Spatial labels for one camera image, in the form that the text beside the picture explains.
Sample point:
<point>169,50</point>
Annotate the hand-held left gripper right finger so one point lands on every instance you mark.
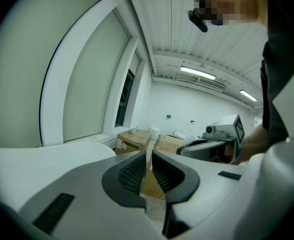
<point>207,186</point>

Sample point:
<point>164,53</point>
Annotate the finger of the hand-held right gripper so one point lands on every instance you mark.
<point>201,150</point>

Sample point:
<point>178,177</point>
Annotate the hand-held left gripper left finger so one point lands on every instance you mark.
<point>91,204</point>

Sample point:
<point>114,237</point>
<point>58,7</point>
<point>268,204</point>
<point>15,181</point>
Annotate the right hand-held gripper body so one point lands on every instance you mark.
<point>227,130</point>

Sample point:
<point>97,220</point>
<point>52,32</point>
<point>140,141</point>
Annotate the person's right forearm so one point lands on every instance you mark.
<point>255,141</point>

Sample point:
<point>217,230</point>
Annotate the light cardboard box with label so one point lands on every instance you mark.
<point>170,144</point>

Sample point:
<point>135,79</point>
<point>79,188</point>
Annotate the short ceiling light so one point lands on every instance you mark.
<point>248,95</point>

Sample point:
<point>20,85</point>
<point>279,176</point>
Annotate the long ceiling light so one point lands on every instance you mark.
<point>198,72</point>

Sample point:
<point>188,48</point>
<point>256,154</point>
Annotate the dark brown cardboard box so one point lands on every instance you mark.
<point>133,141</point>

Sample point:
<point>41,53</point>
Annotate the small white object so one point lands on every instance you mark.
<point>133,131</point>

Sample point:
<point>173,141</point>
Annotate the person's body in black clothing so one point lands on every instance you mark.
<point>282,59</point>

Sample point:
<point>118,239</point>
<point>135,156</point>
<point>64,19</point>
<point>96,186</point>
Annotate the dark window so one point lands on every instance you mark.
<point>124,101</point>

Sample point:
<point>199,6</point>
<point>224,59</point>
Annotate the black head-worn camera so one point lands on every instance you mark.
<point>198,21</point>

